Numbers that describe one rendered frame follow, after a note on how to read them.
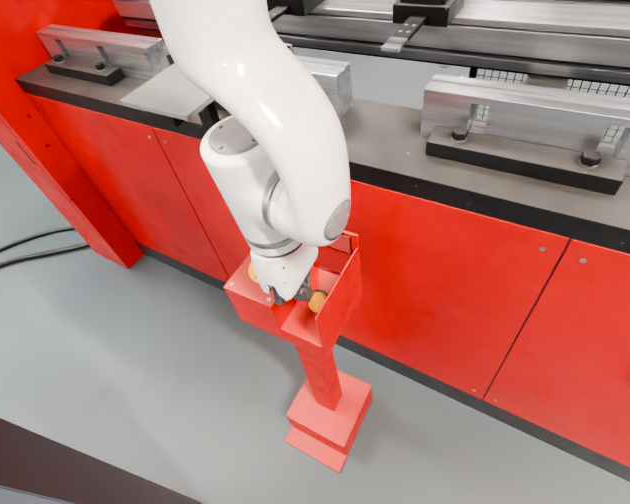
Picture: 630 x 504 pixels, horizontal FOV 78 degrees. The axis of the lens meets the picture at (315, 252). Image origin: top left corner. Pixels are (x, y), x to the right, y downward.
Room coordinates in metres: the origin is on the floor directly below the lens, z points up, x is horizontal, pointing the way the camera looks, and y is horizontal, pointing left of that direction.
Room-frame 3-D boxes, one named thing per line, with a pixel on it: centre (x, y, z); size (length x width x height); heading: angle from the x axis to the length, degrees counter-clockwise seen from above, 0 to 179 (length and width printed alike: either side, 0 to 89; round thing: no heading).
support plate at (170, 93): (0.81, 0.16, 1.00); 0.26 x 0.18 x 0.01; 141
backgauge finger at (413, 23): (0.84, -0.30, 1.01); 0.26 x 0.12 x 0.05; 141
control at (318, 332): (0.44, 0.05, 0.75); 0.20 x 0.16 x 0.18; 52
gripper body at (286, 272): (0.37, 0.04, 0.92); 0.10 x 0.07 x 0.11; 142
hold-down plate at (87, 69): (1.26, 0.56, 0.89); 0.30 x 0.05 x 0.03; 51
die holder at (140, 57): (1.27, 0.49, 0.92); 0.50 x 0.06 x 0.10; 51
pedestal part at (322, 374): (0.44, 0.05, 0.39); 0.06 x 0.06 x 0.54; 52
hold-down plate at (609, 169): (0.50, -0.37, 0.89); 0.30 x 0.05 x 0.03; 51
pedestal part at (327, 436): (0.42, 0.07, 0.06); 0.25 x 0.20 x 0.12; 142
